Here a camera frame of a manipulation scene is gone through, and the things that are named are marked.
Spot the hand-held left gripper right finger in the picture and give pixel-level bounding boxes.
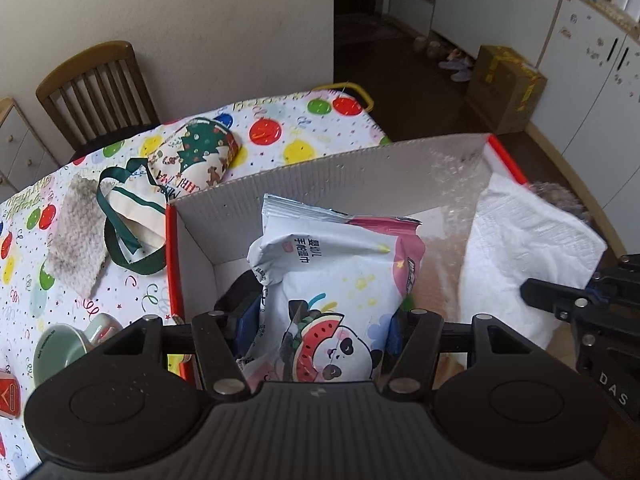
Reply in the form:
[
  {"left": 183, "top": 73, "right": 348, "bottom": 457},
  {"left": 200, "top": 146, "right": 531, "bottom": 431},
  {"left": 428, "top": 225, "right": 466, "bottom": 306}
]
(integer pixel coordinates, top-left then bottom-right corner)
[{"left": 384, "top": 305, "right": 546, "bottom": 403}]

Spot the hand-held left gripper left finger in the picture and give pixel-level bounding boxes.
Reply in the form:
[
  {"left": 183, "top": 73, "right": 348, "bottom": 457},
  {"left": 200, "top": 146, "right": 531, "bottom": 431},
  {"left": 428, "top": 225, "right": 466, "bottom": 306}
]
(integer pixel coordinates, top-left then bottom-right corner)
[{"left": 104, "top": 271, "right": 264, "bottom": 404}]

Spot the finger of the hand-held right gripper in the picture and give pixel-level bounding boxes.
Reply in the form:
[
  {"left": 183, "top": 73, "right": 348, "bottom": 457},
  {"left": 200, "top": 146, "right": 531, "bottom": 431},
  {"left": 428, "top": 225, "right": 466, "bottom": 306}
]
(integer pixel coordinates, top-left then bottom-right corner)
[{"left": 519, "top": 276, "right": 601, "bottom": 326}]

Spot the white tissue pack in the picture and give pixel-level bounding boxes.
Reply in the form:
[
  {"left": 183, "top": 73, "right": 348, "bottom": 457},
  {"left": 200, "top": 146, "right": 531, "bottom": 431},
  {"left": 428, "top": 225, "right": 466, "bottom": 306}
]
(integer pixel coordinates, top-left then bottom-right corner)
[{"left": 457, "top": 172, "right": 608, "bottom": 351}]

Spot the pink white snack packet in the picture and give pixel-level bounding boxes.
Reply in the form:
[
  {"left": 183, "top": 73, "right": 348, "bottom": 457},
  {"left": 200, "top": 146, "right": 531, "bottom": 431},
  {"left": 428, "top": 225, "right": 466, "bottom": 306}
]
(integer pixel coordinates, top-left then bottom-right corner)
[{"left": 235, "top": 193, "right": 427, "bottom": 393}]

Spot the red cardboard box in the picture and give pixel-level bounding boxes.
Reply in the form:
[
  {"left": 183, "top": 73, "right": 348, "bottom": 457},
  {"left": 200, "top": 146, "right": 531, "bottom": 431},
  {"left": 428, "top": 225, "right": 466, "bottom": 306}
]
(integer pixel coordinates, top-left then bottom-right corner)
[{"left": 165, "top": 132, "right": 531, "bottom": 393}]

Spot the grey fuzzy object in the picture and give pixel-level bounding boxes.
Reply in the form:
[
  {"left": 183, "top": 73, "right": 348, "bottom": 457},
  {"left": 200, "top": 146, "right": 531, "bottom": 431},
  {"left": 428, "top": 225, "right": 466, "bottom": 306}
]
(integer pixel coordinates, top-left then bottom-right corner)
[{"left": 529, "top": 180, "right": 592, "bottom": 222}]

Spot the christmas print tote bag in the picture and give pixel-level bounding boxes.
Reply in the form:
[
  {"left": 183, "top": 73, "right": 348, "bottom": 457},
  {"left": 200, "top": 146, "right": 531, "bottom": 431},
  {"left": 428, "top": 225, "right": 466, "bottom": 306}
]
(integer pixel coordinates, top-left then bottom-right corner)
[{"left": 98, "top": 116, "right": 241, "bottom": 275}]

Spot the green ceramic cup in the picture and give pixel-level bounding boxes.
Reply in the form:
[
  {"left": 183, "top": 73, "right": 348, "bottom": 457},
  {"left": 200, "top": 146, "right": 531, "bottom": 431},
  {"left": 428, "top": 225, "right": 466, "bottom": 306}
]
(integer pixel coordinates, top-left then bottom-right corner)
[{"left": 32, "top": 312, "right": 123, "bottom": 403}]

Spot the grey fluffy towel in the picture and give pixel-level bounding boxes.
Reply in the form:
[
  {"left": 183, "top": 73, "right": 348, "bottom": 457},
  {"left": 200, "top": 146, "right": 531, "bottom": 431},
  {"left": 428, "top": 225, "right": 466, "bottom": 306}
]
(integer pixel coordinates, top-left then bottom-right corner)
[{"left": 46, "top": 174, "right": 108, "bottom": 301}]

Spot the balloon print tablecloth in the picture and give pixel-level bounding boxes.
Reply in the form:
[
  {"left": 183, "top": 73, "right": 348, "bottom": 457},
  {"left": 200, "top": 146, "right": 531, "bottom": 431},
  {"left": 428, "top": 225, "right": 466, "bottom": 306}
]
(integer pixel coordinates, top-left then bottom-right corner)
[{"left": 0, "top": 90, "right": 393, "bottom": 461}]

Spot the brown cardboard box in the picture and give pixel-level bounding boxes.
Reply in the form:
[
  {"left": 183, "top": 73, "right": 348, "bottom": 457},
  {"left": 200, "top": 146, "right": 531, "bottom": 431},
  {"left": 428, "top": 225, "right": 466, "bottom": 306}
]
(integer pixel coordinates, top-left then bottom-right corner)
[{"left": 465, "top": 45, "right": 548, "bottom": 136}]

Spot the small red pack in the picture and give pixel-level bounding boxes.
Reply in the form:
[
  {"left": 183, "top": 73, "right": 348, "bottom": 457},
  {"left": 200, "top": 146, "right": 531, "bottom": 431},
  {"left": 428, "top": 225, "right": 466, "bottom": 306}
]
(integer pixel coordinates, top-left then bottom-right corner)
[{"left": 0, "top": 367, "right": 24, "bottom": 419}]

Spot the wooden chair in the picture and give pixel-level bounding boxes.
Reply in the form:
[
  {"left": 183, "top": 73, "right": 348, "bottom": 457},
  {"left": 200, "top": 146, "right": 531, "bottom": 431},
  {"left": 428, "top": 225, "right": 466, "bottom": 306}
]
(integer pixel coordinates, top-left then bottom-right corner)
[{"left": 36, "top": 41, "right": 161, "bottom": 153}]

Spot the wooden top side cabinet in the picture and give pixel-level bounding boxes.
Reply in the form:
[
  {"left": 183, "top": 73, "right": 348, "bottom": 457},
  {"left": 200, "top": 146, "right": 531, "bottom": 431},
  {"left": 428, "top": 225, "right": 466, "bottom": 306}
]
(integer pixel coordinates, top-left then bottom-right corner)
[{"left": 0, "top": 97, "right": 62, "bottom": 203}]

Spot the white wall cabinet unit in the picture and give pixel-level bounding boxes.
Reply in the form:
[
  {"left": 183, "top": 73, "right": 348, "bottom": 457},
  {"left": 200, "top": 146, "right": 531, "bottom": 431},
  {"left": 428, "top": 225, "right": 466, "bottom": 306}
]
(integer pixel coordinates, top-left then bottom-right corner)
[{"left": 382, "top": 0, "right": 640, "bottom": 241}]

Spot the yellow tube frame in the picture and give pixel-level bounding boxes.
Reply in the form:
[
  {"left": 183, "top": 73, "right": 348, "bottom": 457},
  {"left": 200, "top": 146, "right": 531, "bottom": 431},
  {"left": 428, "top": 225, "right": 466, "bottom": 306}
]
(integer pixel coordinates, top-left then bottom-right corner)
[{"left": 312, "top": 81, "right": 376, "bottom": 112}]

